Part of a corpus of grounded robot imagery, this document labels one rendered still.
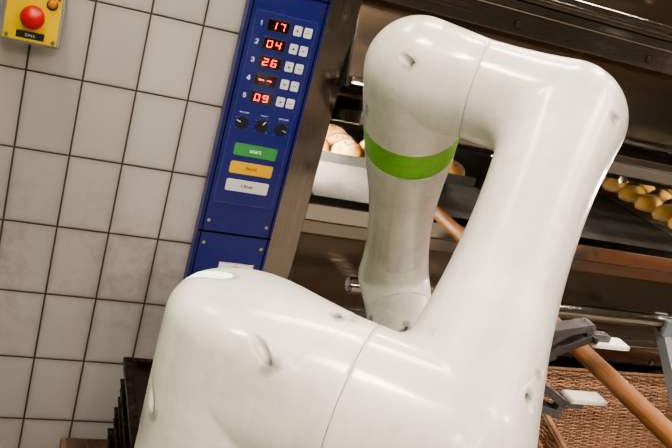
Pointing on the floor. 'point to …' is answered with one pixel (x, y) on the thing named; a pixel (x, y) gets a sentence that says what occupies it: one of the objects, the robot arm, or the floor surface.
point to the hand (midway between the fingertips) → (601, 371)
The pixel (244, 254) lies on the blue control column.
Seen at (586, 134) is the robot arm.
